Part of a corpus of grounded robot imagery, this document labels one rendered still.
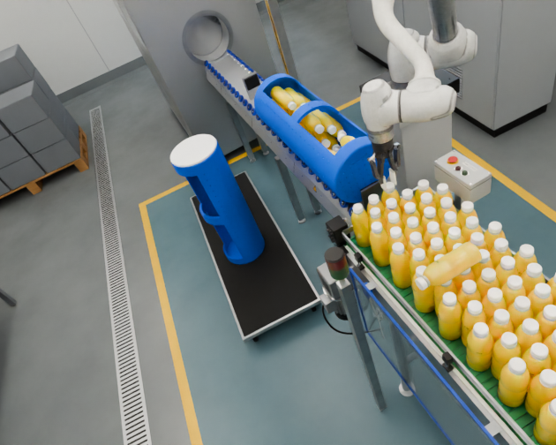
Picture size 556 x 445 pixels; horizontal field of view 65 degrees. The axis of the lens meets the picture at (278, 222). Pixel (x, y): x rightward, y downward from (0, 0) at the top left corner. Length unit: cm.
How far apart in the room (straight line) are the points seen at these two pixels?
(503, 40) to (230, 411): 280
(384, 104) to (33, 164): 426
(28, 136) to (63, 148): 33
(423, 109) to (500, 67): 198
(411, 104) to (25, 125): 414
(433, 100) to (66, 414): 277
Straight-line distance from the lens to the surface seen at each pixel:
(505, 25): 328
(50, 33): 681
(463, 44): 222
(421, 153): 249
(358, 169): 183
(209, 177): 247
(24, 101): 491
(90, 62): 690
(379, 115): 148
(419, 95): 147
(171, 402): 287
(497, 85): 347
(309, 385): 258
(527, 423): 152
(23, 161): 521
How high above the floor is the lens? 232
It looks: 44 degrees down
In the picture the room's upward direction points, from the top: 23 degrees counter-clockwise
